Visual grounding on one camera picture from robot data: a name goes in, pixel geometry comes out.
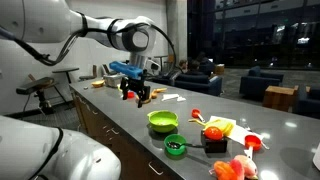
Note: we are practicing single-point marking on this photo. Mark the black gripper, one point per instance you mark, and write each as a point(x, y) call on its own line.
point(136, 84)

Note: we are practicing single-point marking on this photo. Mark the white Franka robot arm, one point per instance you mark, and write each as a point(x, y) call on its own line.
point(43, 20)

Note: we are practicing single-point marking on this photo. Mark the yellow bowl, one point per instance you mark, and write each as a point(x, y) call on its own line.
point(98, 83)

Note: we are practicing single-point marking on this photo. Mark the lime green bowl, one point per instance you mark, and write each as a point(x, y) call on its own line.
point(162, 120)

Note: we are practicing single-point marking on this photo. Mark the small red object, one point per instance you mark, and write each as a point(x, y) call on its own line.
point(131, 94)

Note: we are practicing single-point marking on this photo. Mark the yellow green object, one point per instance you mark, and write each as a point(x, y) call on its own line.
point(119, 87)

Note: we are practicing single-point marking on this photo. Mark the metal pot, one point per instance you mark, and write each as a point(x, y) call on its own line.
point(112, 80)

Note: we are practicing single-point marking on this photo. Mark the orange wooden pieces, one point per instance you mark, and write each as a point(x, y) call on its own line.
point(159, 90)

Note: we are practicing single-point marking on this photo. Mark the brown counter cabinet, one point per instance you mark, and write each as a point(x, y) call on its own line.
point(110, 133)

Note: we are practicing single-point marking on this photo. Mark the wooden chair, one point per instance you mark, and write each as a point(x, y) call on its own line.
point(88, 76)

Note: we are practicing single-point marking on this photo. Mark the seated person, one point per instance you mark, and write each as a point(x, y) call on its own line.
point(182, 65)
point(194, 66)

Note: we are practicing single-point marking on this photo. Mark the navy blue sofa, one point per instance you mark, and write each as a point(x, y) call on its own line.
point(198, 83)

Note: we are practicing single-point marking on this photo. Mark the small dark green cup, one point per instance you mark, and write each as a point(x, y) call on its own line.
point(175, 150)

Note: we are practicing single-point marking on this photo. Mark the round black table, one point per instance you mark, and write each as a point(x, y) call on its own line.
point(66, 70)

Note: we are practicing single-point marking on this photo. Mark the small wooden box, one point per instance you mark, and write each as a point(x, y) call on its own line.
point(219, 69)

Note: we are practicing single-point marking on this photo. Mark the orange ball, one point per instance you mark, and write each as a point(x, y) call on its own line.
point(213, 133)

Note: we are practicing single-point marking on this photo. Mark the yellow toy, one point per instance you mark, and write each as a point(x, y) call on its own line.
point(223, 126)

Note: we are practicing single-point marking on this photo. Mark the black box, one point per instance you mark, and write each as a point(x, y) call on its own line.
point(215, 145)

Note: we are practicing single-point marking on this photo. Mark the white paper sheet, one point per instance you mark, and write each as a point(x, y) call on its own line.
point(240, 132)

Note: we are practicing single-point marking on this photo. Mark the orange plush toy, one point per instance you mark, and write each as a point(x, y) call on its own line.
point(224, 170)

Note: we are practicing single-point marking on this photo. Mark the navy blue armchair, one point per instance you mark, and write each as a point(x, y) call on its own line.
point(260, 83)
point(308, 101)

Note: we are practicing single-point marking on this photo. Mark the large red measuring cup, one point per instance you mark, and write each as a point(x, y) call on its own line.
point(252, 141)

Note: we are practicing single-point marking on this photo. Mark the pink plush toy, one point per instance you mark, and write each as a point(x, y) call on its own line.
point(248, 165)

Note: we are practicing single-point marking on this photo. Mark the wooden side table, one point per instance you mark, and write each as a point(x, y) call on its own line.
point(278, 98)

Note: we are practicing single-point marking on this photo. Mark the white object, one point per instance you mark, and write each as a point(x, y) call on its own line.
point(317, 156)

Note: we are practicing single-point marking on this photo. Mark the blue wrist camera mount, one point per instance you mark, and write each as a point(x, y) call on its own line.
point(126, 69)

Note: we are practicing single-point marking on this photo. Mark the black camera on tripod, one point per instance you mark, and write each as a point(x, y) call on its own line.
point(35, 85)

